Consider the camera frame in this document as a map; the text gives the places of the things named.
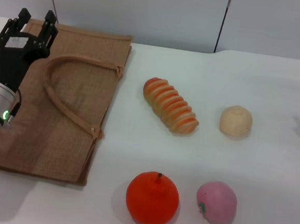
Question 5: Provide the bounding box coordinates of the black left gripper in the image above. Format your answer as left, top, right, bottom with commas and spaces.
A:
0, 6, 61, 95

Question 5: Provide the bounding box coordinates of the brown jute handbag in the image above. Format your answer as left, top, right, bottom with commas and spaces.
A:
0, 14, 134, 191

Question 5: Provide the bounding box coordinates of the orange striped bread loaf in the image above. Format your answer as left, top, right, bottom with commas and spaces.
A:
140, 76, 203, 137

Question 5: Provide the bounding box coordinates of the round beige egg yolk pastry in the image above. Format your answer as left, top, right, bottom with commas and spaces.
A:
218, 103, 254, 138

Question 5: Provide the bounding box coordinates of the pink peach toy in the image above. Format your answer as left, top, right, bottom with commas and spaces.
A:
194, 179, 239, 224

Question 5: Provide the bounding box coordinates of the orange persimmon toy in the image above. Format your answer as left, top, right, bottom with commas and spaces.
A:
123, 169, 182, 224

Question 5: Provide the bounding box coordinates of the thin left arm cable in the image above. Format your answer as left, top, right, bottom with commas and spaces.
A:
2, 89, 23, 131

